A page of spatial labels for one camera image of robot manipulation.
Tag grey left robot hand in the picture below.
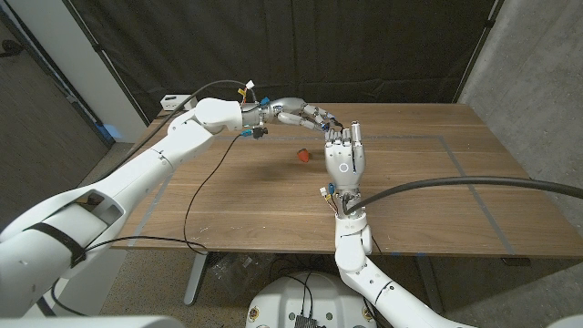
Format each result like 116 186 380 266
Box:
240 97 345 134

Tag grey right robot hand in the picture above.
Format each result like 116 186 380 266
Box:
323 120 367 202

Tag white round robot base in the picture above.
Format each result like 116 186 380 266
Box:
245 272 379 328

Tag black backdrop curtain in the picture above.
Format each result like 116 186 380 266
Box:
67 0 502 124

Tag white power box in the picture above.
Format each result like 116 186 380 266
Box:
159 94 192 112

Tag grey table leg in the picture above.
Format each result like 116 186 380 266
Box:
414 256 445 315
184 251 210 306

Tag clear plastic bag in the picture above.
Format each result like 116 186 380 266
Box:
210 251 271 300

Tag black finned electronics module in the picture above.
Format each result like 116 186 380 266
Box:
294 313 320 328

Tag black backdrop stand pole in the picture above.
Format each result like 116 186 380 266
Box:
453 0 506 105
61 0 150 128

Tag white robot torso edge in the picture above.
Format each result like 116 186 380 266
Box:
0 315 186 328

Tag right wrist connector wires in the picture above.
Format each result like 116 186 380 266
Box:
319 184 342 214

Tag wrist connector wires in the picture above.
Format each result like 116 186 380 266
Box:
319 184 342 214
236 79 257 109

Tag left wrist connector wires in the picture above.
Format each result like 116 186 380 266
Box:
236 79 257 109

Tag thick black left arm hose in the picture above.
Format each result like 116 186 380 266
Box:
93 79 250 183

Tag thick black arm hose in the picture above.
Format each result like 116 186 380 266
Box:
93 79 250 183
342 176 583 216

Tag thick black right arm hose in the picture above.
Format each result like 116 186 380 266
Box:
342 176 583 216

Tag thin black cable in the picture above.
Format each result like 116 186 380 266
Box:
52 131 247 318

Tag black door handle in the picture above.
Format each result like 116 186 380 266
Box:
0 39 24 58

